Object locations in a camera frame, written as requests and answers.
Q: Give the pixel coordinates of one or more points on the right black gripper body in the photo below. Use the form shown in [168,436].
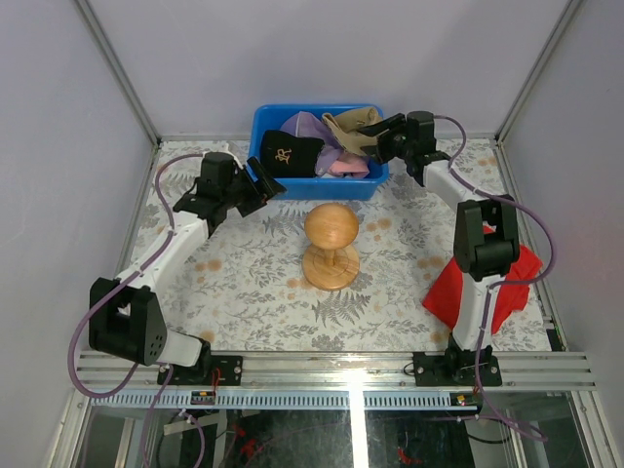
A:
[394,144]

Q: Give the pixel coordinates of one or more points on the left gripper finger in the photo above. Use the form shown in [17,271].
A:
[266,184]
[251,199]

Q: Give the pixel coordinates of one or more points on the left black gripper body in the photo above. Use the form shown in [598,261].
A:
[242,186]

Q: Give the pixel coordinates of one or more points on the black baseball cap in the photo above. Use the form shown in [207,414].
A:
[286,156]

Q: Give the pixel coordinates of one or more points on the beige baseball cap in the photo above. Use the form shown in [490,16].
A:
[345,128]

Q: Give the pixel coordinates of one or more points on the pink baseball cap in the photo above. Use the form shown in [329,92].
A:
[349,164]

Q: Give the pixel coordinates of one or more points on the wooden hat stand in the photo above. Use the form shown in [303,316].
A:
[331,263]

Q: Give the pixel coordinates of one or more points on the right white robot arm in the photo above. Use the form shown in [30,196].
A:
[486,239]

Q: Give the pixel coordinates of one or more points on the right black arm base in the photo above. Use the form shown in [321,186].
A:
[455,369]

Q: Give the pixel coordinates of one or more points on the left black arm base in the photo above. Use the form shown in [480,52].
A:
[216,370]

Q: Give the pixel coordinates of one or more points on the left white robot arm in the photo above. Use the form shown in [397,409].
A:
[125,318]

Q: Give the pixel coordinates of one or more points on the purple baseball cap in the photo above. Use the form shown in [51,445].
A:
[317,136]

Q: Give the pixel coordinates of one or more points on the floral table mat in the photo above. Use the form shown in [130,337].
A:
[245,289]

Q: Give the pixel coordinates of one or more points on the red cloth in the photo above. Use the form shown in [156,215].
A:
[443,298]

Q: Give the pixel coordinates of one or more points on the slotted cable duct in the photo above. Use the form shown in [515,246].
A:
[242,399]

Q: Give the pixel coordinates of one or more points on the aluminium front rail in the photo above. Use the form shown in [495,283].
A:
[531,371]

